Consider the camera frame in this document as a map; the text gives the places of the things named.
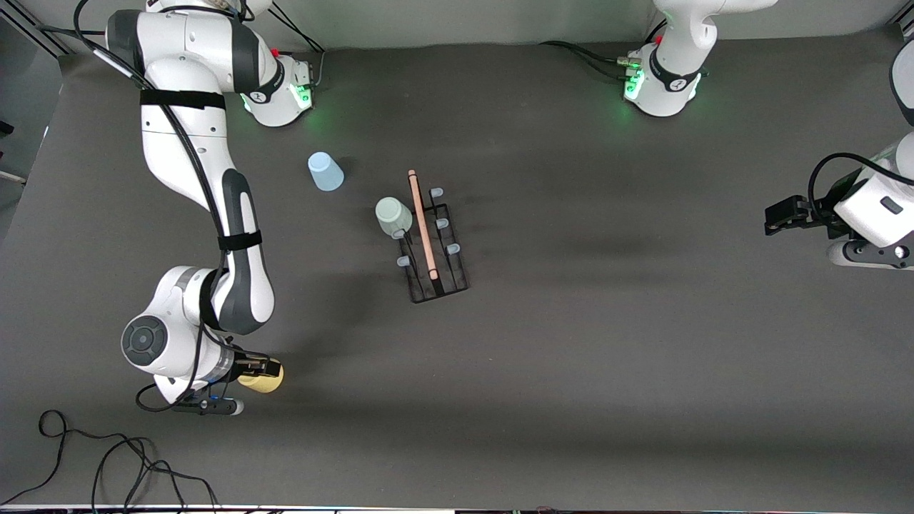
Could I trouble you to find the pale green plastic cup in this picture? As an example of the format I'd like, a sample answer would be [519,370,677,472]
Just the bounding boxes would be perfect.
[375,197,414,240]

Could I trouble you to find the black left arm base cables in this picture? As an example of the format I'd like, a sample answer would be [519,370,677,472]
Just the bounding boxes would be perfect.
[539,20,668,81]

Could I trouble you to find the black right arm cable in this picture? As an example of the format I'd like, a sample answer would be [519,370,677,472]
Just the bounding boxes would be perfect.
[71,0,247,413]

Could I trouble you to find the yellow plastic cup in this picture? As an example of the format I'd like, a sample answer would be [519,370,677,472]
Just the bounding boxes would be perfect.
[238,364,285,395]

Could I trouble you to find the loose black cable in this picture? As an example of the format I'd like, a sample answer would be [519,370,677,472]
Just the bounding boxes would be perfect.
[0,409,219,512]

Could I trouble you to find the black arm base cables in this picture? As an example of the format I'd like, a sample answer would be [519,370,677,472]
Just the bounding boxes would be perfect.
[539,20,668,81]
[268,6,326,92]

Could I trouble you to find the light blue plastic cup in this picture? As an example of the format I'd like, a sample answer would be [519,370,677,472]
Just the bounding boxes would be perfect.
[308,152,345,192]

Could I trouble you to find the black wire cup holder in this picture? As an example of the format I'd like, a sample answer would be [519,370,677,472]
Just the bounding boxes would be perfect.
[396,169,470,304]

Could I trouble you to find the black right arm base cables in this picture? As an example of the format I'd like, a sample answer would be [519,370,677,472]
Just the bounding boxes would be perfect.
[268,6,326,92]

